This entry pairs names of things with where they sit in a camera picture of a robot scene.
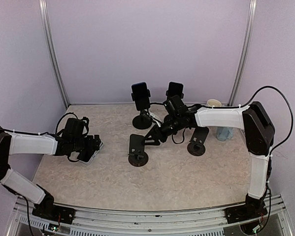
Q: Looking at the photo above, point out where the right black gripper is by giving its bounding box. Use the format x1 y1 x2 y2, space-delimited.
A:
140 115 182 146

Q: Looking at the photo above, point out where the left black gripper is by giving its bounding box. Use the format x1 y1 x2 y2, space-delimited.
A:
71 134 100 151

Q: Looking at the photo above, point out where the black folding stand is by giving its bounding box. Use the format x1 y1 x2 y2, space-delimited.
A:
187 127 209 156
128 134 149 167

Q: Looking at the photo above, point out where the blue phone black screen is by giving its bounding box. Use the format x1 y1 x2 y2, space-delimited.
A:
131 82 151 111

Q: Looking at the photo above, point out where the black pole phone stand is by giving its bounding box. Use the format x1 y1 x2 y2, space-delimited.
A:
166 89 184 100
131 90 154 129

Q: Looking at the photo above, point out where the teal phone black screen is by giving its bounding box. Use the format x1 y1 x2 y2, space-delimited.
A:
168 82 184 91

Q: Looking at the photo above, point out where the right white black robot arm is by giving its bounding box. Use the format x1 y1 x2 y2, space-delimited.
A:
141 95 275 218

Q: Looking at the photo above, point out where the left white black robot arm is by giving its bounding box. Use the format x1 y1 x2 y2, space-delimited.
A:
0 117 103 219

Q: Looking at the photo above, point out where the phone in white case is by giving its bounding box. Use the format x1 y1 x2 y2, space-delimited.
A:
77 141 103 165

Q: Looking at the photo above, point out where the cream ceramic mug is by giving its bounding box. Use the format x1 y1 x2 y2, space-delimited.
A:
206 99 222 107

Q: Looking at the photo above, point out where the light blue mug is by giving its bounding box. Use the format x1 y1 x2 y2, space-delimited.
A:
216 127 233 142

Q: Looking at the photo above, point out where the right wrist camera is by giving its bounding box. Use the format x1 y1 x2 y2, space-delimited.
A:
140 110 163 127

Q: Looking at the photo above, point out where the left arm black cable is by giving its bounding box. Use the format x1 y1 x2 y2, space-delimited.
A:
0 112 79 163

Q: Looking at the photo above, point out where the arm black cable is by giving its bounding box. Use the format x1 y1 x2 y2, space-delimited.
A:
147 85 293 152
0 112 79 163

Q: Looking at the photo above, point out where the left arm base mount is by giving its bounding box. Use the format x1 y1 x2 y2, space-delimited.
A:
32 203 75 225

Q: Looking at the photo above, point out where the front aluminium rail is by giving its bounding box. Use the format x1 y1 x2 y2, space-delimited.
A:
5 195 295 236

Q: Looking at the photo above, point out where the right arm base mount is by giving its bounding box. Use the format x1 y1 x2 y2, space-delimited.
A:
225 205 268 224

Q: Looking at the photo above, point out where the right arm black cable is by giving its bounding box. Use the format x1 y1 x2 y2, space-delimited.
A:
147 85 293 152

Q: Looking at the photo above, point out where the left aluminium frame post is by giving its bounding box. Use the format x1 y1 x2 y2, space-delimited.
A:
38 0 70 109

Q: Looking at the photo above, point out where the aluminium frame post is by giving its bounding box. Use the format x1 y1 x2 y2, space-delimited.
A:
38 0 70 109
228 0 257 106

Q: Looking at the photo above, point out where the right aluminium frame post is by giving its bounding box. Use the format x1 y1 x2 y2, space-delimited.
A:
228 0 257 106

